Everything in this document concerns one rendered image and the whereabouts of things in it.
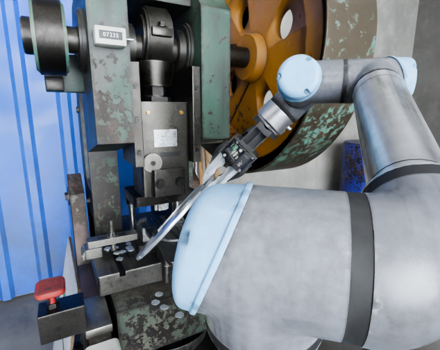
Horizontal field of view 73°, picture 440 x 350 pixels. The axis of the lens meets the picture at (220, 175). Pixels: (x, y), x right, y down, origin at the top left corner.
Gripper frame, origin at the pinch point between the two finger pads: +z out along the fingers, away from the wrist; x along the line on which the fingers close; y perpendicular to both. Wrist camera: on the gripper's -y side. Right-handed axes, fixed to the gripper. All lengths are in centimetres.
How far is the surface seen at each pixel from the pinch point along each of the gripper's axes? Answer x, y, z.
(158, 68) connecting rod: -33.6, -16.0, -8.2
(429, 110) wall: 116, -294, -144
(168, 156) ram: -13.6, -14.6, 8.0
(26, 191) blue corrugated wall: -70, -80, 111
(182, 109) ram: -20.8, -17.6, -4.6
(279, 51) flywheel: -14, -32, -37
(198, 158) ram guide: -7.0, -16.9, 2.6
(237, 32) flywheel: -33, -52, -34
